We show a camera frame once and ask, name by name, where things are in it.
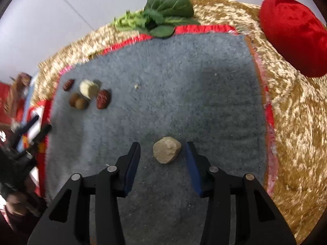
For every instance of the brown longan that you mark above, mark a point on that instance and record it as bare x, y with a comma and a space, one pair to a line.
74, 99
82, 104

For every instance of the green leafy vegetable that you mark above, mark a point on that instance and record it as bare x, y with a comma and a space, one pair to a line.
166, 5

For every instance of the beige peeled root chunk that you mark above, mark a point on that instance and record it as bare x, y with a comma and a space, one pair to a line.
166, 153

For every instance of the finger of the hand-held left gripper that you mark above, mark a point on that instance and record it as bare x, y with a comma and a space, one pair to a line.
28, 125
40, 134

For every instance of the red bag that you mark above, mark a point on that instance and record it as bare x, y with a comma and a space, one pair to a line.
5, 94

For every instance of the red cloth bundle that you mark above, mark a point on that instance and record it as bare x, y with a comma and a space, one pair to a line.
293, 35

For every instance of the light blue box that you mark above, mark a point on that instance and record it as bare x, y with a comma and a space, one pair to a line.
26, 107

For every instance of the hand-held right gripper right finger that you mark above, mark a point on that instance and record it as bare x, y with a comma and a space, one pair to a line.
193, 171

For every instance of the grey felt mat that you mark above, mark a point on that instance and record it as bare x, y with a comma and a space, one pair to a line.
178, 94

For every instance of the person's left hand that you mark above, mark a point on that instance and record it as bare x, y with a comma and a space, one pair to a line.
18, 203

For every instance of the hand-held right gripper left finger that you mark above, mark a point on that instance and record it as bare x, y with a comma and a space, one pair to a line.
132, 169

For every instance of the multicoloured yarn bundle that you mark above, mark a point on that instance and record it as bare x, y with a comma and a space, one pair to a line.
21, 81

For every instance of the gold shiny tablecloth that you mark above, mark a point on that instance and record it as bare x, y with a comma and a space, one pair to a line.
293, 122

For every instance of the red box white inside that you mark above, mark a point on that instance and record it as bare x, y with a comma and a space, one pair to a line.
44, 109

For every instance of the pale sugarcane chunk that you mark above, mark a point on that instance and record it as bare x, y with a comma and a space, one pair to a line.
89, 88

